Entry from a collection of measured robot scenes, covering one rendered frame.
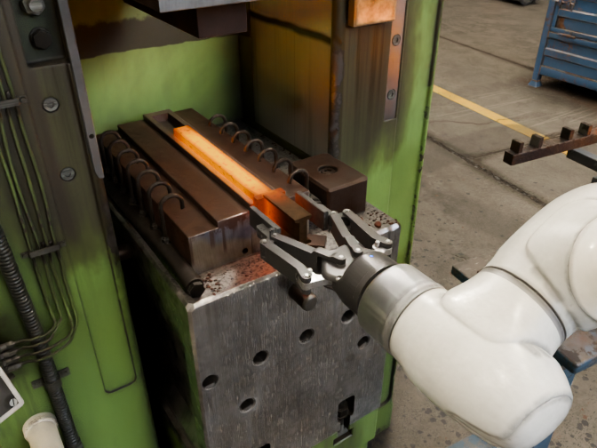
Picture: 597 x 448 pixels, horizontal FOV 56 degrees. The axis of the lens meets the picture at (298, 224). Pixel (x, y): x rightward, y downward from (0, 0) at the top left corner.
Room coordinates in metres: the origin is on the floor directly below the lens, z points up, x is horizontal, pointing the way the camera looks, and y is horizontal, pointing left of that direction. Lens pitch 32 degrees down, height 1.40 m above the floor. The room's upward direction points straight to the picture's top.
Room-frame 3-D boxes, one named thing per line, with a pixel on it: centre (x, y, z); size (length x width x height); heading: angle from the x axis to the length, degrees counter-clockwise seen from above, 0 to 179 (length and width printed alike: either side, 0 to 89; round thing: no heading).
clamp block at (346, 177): (0.83, -0.05, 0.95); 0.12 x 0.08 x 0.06; 34
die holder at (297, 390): (0.90, 0.14, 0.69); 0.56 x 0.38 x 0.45; 34
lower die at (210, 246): (0.86, 0.18, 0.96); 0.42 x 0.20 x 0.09; 34
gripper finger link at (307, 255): (0.56, -0.01, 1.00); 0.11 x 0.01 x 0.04; 55
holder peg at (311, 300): (0.64, -0.01, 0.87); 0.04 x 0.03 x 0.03; 34
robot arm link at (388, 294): (0.47, -0.11, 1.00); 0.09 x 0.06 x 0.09; 124
